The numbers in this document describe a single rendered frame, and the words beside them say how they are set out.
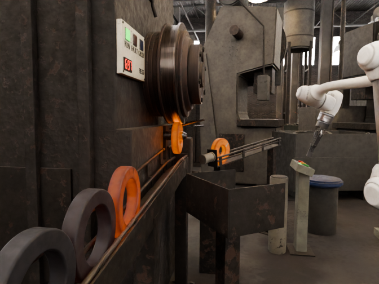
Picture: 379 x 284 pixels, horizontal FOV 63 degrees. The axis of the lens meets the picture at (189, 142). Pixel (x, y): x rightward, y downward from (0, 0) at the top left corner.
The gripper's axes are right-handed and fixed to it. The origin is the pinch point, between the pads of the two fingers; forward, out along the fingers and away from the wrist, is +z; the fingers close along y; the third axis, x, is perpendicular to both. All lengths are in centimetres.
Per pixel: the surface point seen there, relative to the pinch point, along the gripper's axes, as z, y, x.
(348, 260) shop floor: 56, 4, 48
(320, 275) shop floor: 64, 27, 26
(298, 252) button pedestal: 66, 0, 19
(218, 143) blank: 15, 21, -57
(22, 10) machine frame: -12, 112, -132
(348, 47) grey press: -152, -278, 59
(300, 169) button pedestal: 12.6, 4.8, -2.3
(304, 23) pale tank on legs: -326, -777, 31
